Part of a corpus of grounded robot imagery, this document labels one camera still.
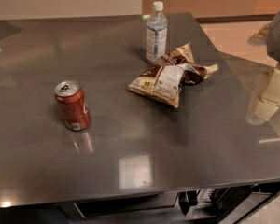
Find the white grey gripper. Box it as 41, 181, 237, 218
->
245, 11, 280, 125

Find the red coke can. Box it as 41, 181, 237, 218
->
54, 80, 91, 131

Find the brown chip bag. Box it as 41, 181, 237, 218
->
127, 43, 218, 108

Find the clear plastic water bottle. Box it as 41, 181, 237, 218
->
146, 1, 168, 63

